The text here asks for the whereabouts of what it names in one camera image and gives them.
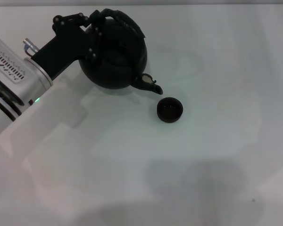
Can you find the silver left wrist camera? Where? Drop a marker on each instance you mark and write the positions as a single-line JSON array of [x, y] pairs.
[[4, 56]]

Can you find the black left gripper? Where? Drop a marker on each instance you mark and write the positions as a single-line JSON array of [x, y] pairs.
[[66, 47]]

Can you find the small dark teacup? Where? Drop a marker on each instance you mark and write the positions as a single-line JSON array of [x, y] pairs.
[[169, 110]]

